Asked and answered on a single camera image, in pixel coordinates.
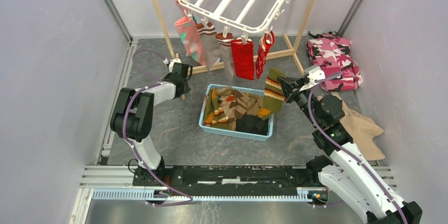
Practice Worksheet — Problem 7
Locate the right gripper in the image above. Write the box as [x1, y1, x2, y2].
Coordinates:
[277, 74, 322, 127]

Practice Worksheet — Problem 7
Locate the green striped sock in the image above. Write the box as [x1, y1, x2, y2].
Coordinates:
[203, 89, 230, 130]
[257, 68, 286, 120]

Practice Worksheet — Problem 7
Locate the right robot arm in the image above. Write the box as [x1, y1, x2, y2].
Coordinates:
[274, 66, 423, 223]

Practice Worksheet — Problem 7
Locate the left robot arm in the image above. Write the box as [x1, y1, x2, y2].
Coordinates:
[110, 59, 193, 186]

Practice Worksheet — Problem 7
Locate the grey sock striped cuff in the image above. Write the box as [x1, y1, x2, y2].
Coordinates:
[197, 21, 221, 71]

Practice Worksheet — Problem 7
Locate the pink patterned sock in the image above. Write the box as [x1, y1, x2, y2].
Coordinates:
[175, 0, 206, 66]

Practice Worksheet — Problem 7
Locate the black garment in basket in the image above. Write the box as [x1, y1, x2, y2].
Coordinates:
[236, 114, 269, 135]

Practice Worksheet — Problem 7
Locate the red snowflake sock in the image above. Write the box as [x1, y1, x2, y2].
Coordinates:
[255, 31, 275, 79]

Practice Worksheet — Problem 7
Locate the pink camouflage bag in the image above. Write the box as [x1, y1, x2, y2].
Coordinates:
[306, 31, 362, 92]

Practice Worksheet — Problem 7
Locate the light blue plastic basket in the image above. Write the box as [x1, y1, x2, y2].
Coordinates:
[199, 84, 274, 142]

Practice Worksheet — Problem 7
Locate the beige cloth on floor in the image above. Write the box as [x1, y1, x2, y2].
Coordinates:
[331, 92, 385, 161]

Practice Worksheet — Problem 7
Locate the wooden rack frame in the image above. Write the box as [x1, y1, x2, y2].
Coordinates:
[141, 0, 327, 76]

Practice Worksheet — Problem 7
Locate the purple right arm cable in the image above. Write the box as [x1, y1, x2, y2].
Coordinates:
[307, 71, 410, 224]

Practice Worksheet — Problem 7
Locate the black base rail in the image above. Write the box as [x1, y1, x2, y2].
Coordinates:
[132, 165, 324, 197]

